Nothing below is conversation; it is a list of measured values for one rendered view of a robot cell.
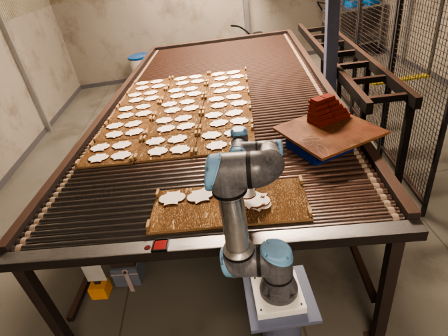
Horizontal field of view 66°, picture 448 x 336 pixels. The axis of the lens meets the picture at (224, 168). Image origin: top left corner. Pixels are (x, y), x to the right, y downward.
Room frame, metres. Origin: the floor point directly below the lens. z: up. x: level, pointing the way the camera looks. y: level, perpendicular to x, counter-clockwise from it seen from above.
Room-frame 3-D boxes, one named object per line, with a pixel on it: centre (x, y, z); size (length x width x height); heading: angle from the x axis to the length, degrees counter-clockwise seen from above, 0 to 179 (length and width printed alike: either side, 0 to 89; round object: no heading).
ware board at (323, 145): (1.89, -0.68, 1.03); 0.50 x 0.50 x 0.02; 21
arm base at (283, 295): (0.88, -0.14, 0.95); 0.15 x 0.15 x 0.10
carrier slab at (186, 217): (1.45, 0.21, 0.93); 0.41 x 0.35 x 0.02; 85
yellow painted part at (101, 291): (1.23, 0.73, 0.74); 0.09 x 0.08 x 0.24; 84
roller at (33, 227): (1.42, 0.16, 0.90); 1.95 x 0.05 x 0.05; 84
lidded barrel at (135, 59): (6.66, 1.24, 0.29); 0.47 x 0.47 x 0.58
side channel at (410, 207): (3.15, -1.03, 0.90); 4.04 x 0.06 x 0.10; 174
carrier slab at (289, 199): (1.41, -0.20, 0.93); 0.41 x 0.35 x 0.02; 84
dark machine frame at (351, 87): (3.66, -1.40, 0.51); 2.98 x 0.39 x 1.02; 174
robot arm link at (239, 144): (1.25, -0.09, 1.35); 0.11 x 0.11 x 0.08; 80
